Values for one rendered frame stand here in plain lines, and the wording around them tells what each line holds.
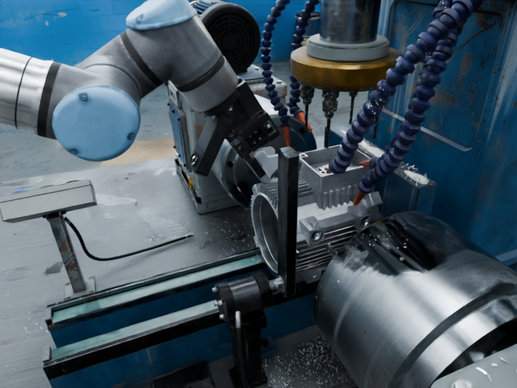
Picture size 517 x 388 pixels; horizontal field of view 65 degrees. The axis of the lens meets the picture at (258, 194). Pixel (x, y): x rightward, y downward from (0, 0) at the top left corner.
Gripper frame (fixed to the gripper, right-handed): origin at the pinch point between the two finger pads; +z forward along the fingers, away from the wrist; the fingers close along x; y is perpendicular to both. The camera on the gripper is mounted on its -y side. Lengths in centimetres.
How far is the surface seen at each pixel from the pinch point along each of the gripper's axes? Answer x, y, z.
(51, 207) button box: 14.9, -36.4, -16.5
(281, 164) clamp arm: -19.5, 2.3, -14.9
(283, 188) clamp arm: -20.1, 0.6, -11.9
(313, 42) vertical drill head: -5.8, 18.6, -19.7
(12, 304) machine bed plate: 20, -62, -2
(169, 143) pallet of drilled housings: 246, -31, 91
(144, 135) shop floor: 309, -50, 97
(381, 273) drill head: -34.7, 3.2, -3.7
